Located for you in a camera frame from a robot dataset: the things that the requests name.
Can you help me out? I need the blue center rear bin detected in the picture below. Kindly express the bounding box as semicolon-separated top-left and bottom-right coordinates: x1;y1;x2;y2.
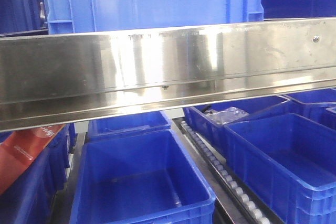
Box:
88;111;172;141

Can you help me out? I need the red cardboard box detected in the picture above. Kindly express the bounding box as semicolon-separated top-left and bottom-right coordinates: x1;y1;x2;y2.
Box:
1;124;65;194

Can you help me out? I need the white roller track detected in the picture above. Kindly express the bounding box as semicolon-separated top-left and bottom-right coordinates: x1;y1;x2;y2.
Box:
181;121;271;223

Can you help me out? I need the blue center front bin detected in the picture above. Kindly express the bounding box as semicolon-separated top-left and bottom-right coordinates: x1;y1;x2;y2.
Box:
70;130;216;223

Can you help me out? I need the rail screw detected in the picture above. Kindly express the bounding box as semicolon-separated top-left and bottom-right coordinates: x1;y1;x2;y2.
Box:
312;35;320;43

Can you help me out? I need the blue far right bin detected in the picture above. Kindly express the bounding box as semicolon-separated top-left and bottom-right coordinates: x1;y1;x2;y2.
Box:
285;88;335;130

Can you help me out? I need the clear plastic bag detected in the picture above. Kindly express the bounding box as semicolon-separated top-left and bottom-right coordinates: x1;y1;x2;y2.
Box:
205;106;249;125

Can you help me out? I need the blue right rear bin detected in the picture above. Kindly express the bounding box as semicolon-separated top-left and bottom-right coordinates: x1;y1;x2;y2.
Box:
183;95;290;158

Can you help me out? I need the blue left front bin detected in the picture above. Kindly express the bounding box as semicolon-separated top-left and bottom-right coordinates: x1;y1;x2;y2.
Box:
1;123;76;223

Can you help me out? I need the blue right front bin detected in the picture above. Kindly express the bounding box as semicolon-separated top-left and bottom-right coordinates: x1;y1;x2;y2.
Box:
225;113;335;223

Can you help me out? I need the stainless steel shelf rail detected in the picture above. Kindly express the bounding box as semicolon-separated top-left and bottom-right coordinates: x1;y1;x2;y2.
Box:
1;17;335;131

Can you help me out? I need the dark blue upper-left bin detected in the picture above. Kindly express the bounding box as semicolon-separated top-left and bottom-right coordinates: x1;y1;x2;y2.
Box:
1;0;45;34

